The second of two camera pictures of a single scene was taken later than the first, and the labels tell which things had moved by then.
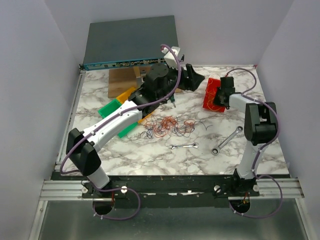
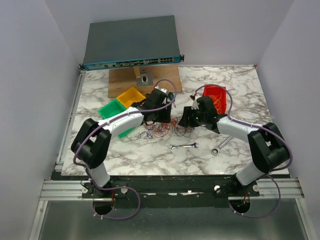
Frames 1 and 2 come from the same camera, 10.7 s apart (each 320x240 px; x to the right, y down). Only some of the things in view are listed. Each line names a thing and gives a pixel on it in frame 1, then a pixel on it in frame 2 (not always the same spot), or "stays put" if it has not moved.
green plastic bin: x=108 y=108 stays put
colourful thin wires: x=167 y=124 stays put
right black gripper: x=215 y=101 to x=185 y=121
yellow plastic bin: x=124 y=96 stays put
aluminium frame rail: x=63 y=190 stays put
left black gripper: x=190 y=80 to x=165 y=117
